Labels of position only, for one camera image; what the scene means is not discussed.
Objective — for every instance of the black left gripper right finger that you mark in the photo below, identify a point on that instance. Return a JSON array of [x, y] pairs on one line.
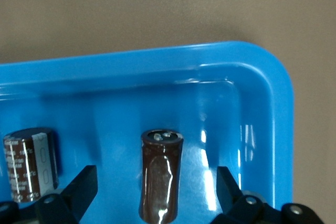
[[231, 200]]

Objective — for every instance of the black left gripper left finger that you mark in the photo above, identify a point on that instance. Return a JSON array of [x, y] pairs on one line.
[[78, 195]]

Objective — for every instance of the glossy brown capacitor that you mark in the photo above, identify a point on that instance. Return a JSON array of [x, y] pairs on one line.
[[160, 171]]

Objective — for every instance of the blue plastic tray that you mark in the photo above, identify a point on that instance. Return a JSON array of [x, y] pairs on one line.
[[157, 98]]

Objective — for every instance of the brown table cover mat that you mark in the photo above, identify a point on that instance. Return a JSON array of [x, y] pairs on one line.
[[131, 11]]

